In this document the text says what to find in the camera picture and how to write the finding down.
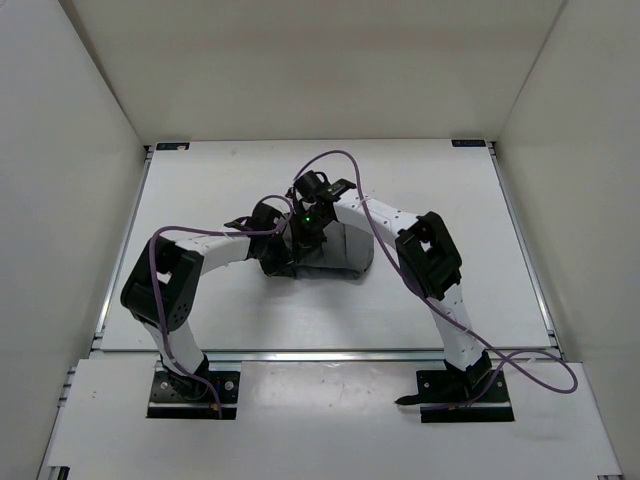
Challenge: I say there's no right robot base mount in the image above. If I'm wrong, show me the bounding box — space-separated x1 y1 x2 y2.
395 370 515 424

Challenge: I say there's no corner label sticker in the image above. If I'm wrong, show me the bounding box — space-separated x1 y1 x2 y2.
451 139 486 148
155 142 190 151

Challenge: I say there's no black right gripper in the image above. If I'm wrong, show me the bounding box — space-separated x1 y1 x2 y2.
287 210 332 263

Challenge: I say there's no left corner label sticker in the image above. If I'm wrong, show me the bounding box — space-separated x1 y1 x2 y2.
155 142 190 151

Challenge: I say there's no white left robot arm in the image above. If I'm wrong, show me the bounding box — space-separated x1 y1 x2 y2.
120 195 294 398

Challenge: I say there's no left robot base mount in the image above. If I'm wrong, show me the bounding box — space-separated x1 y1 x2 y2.
146 367 241 421

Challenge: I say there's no right corner label sticker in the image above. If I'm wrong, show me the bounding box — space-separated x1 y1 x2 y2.
451 139 486 148

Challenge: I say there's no aluminium table rail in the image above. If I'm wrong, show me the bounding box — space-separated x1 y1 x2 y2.
90 347 561 363

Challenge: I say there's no grey pleated skirt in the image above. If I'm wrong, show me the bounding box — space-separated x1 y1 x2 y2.
276 215 374 280

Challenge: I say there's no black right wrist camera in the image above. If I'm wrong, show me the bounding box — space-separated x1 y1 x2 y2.
293 170 330 203

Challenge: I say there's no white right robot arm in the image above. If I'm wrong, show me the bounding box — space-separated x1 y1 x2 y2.
287 172 491 401

